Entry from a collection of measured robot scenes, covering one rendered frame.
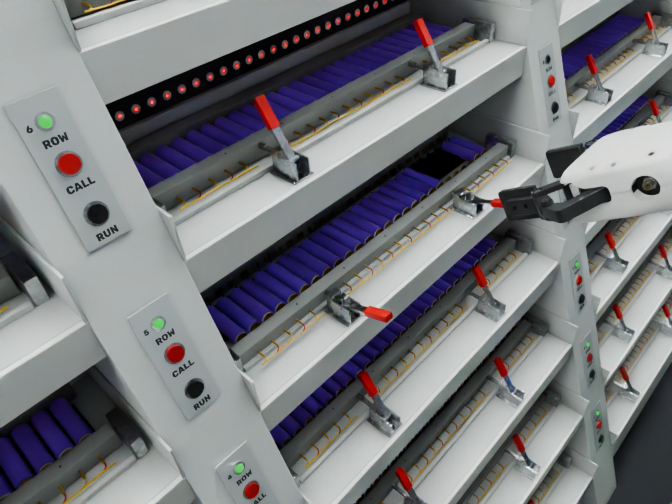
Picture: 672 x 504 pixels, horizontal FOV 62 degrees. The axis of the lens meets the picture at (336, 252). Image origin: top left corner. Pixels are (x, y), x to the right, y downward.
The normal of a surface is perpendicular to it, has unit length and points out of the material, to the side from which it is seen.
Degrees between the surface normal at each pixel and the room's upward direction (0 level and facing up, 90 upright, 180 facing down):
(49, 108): 90
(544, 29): 90
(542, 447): 20
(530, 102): 90
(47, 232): 90
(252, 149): 109
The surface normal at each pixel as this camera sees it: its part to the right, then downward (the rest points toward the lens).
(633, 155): -0.51, -0.78
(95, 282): 0.66, 0.14
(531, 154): -0.69, 0.51
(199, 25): 0.72, 0.41
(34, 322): -0.07, -0.75
